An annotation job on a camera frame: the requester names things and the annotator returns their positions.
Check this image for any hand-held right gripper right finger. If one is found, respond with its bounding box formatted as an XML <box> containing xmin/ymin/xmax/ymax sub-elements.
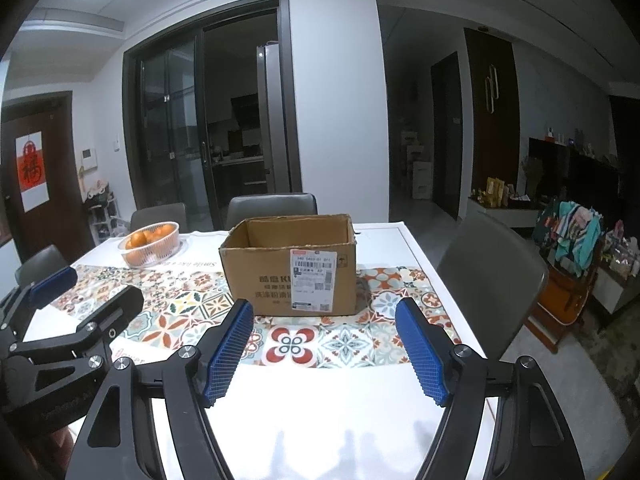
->
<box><xmin>395</xmin><ymin>297</ymin><xmax>586</xmax><ymax>480</ymax></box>

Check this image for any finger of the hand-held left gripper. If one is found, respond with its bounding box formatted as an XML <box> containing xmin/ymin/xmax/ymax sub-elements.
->
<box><xmin>7</xmin><ymin>285</ymin><xmax>146</xmax><ymax>368</ymax></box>
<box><xmin>0</xmin><ymin>266</ymin><xmax>79</xmax><ymax>343</ymax></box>

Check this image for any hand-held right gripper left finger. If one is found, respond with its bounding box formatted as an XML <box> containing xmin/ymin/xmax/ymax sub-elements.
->
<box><xmin>65</xmin><ymin>298</ymin><xmax>254</xmax><ymax>480</ymax></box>

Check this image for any brown cardboard box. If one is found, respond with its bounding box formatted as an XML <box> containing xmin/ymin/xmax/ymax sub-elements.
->
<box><xmin>219</xmin><ymin>213</ymin><xmax>358</xmax><ymax>317</ymax></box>

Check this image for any person's left forearm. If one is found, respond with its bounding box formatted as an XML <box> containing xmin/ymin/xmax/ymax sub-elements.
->
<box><xmin>20</xmin><ymin>422</ymin><xmax>81</xmax><ymax>480</ymax></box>

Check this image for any grey dining chair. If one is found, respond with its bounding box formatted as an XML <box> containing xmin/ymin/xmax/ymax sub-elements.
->
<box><xmin>436</xmin><ymin>210</ymin><xmax>550</xmax><ymax>361</ymax></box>
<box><xmin>130</xmin><ymin>203</ymin><xmax>188</xmax><ymax>233</ymax></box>
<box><xmin>226</xmin><ymin>192</ymin><xmax>319</xmax><ymax>231</ymax></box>
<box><xmin>15</xmin><ymin>245</ymin><xmax>68</xmax><ymax>286</ymax></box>

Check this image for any white plastic fruit basket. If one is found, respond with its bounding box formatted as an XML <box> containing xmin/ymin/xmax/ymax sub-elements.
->
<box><xmin>118</xmin><ymin>221</ymin><xmax>181</xmax><ymax>268</ymax></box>

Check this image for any white shoe rack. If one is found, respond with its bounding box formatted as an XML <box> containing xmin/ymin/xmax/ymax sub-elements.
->
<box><xmin>84</xmin><ymin>180</ymin><xmax>126</xmax><ymax>248</ymax></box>

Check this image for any brown wooden door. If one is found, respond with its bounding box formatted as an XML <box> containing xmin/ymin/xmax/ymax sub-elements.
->
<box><xmin>0</xmin><ymin>91</ymin><xmax>96</xmax><ymax>263</ymax></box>

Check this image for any white floral patterned tablecloth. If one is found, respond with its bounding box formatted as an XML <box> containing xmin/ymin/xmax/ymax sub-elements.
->
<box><xmin>22</xmin><ymin>223</ymin><xmax>501</xmax><ymax>480</ymax></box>

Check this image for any red and white door poster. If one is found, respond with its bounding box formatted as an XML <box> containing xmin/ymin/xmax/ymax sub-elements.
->
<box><xmin>15</xmin><ymin>131</ymin><xmax>50</xmax><ymax>212</ymax></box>

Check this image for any orange wooden high chair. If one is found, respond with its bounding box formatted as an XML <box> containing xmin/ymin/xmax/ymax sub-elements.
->
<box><xmin>530</xmin><ymin>255</ymin><xmax>601</xmax><ymax>353</ymax></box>

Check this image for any white low cabinet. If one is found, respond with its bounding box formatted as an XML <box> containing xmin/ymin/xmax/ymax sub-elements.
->
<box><xmin>467</xmin><ymin>195</ymin><xmax>543</xmax><ymax>228</ymax></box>

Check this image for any dark framed sliding glass door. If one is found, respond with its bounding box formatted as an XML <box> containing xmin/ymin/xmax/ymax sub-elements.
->
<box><xmin>122</xmin><ymin>0</ymin><xmax>303</xmax><ymax>233</ymax></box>

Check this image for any white hallway shelf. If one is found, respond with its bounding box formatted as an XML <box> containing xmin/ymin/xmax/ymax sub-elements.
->
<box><xmin>400</xmin><ymin>130</ymin><xmax>433</xmax><ymax>201</ymax></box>

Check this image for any pile of colourful clothes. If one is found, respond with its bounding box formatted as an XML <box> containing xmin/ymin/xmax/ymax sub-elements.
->
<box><xmin>532</xmin><ymin>200</ymin><xmax>603</xmax><ymax>278</ymax></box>

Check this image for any dark interior door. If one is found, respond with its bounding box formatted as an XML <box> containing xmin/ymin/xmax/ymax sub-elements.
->
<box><xmin>431</xmin><ymin>51</ymin><xmax>463</xmax><ymax>218</ymax></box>

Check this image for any dark cabinet with long handles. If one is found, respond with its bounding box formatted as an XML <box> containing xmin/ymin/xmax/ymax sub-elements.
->
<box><xmin>464</xmin><ymin>27</ymin><xmax>531</xmax><ymax>201</ymax></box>

